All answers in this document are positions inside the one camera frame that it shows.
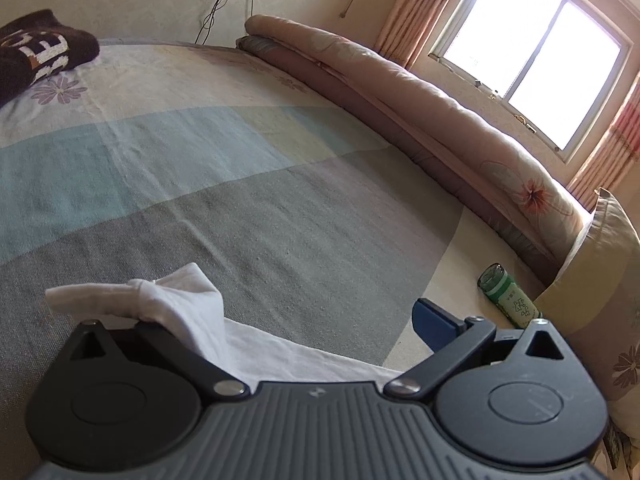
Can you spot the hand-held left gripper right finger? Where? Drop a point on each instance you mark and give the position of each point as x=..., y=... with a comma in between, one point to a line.
x=435, y=321

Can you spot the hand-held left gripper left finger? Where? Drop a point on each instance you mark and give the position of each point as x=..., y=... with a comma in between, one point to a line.
x=190, y=365

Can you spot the white printed T-shirt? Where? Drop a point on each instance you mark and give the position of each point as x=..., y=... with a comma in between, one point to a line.
x=195, y=305

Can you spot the green glass bottle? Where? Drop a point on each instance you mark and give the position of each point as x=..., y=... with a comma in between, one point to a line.
x=510, y=297

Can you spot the floral pillow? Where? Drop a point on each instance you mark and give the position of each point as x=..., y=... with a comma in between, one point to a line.
x=615, y=285

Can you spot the folded pink floral quilt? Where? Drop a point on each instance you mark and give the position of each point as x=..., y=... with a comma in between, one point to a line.
x=425, y=110

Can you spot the window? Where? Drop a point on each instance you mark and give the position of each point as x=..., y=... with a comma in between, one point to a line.
x=525, y=60

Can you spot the brown lettered cloth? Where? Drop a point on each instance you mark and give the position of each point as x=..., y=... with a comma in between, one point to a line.
x=45, y=50

